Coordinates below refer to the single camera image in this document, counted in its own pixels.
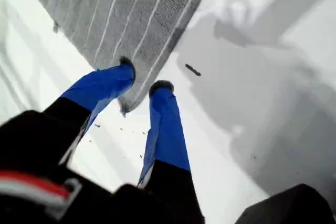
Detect grey striped towel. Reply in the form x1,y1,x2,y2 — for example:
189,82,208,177
20,0,217,117

